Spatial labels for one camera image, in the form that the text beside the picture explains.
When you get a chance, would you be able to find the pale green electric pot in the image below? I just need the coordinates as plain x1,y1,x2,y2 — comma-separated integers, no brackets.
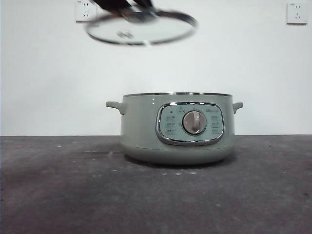
105,91,244,166

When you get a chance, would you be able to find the glass lid with green knob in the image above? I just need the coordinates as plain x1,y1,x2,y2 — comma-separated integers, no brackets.
85,6,199,46

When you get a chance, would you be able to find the white wall socket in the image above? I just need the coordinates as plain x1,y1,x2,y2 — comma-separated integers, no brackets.
75,0,98,24
286,1,308,25

